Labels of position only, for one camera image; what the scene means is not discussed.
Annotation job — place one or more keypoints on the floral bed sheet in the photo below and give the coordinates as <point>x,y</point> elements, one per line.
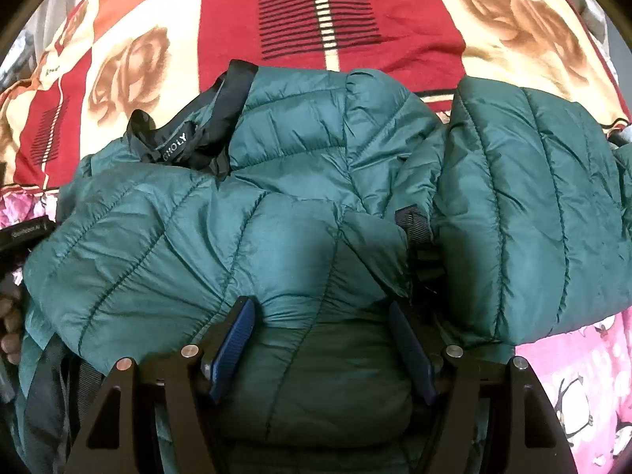
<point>34,34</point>

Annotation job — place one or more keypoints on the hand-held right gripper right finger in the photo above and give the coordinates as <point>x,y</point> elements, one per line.
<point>412,350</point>

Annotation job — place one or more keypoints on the pink penguin print blanket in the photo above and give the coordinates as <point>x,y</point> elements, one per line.
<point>582,380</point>

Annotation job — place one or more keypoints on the light grey cloth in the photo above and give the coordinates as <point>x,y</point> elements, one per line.
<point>587,5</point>

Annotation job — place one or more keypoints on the green puffer jacket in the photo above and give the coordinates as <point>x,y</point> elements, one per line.
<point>296,237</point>

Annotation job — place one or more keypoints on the person's left hand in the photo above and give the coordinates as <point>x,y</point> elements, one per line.
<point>10,321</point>

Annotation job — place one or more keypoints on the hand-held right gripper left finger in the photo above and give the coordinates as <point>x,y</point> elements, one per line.
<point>232,345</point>

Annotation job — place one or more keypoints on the red rose print blanket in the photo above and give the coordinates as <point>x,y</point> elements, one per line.
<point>345,10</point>

